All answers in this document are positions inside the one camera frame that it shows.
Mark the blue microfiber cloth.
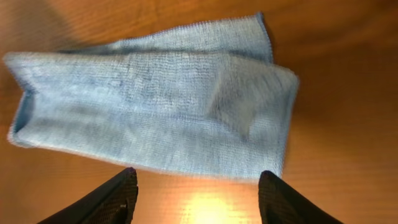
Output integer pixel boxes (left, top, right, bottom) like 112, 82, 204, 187
4, 15, 299, 180

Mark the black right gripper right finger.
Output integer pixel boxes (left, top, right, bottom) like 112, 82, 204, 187
258, 170, 342, 224

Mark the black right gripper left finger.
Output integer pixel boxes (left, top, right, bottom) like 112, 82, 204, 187
39, 167, 139, 224

